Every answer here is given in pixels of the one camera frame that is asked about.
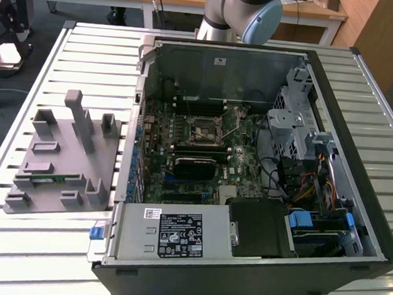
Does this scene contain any black RAM slot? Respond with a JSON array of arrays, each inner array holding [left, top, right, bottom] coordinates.
[[174, 101, 227, 110], [175, 142, 231, 152], [175, 146, 231, 155], [174, 154, 231, 163], [174, 105, 227, 114], [174, 97, 228, 106], [174, 150, 231, 160]]

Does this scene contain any small silver heat sink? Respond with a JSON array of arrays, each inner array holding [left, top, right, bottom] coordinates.
[[218, 185, 244, 201]]

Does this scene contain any CPU socket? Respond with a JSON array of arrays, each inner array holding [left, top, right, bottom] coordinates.
[[182, 114, 228, 149]]

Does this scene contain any wooden cabinet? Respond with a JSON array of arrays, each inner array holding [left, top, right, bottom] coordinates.
[[328, 0, 393, 96]]

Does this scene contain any black PC case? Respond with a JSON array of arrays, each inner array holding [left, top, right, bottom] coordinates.
[[84, 29, 393, 295]]

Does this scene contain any green RAM stick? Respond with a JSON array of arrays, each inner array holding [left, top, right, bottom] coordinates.
[[32, 172, 71, 185]]

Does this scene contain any black plastic air shroud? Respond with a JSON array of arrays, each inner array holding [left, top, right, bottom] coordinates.
[[224, 196, 290, 261]]

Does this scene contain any metal disk bay cage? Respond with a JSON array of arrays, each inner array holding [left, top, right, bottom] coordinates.
[[262, 64, 328, 164]]

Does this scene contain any black cable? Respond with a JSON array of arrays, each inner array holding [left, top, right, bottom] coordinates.
[[250, 114, 287, 195]]

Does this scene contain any metal socket cover frame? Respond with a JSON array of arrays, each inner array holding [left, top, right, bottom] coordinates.
[[216, 105, 246, 142]]

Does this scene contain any grey parts rack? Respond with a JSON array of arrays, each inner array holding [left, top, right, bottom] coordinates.
[[2, 86, 127, 222]]

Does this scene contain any black graphics card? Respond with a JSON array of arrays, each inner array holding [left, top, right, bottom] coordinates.
[[172, 155, 218, 183]]

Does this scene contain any green motherboard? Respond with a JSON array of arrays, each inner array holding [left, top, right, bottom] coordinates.
[[135, 94, 278, 213]]

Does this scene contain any orange wire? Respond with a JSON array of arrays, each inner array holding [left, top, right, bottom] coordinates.
[[325, 182, 336, 207]]

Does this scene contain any yellow wire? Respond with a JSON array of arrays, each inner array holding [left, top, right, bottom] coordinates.
[[292, 186, 316, 205]]

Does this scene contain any blue case latch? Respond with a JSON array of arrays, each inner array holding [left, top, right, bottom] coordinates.
[[88, 226, 106, 242]]

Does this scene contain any blue disk carrier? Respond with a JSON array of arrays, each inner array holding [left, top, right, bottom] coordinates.
[[286, 209, 315, 236]]

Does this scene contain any silver power supply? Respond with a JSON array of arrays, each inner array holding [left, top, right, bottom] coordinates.
[[102, 197, 237, 274]]

